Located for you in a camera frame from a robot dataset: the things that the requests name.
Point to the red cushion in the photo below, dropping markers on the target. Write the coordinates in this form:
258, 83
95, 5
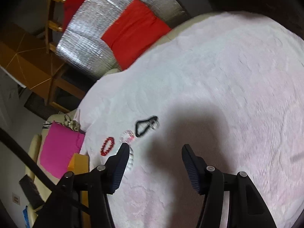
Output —
136, 29

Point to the wooden cabinet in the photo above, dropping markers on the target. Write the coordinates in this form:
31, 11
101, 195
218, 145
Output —
24, 57

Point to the magenta cushion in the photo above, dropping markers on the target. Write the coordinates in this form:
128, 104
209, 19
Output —
60, 144

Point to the pink white bedspread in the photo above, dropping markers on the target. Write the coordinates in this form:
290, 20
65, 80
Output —
231, 87

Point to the patterned small pouch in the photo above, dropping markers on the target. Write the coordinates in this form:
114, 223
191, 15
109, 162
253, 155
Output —
72, 124

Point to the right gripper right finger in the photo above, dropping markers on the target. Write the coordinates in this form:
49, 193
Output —
196, 169

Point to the wooden stair railing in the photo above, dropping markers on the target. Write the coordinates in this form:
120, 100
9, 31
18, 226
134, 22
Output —
52, 25

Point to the orange cardboard tray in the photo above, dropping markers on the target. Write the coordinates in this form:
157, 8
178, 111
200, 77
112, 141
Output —
79, 165

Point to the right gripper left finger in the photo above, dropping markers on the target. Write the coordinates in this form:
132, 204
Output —
115, 168

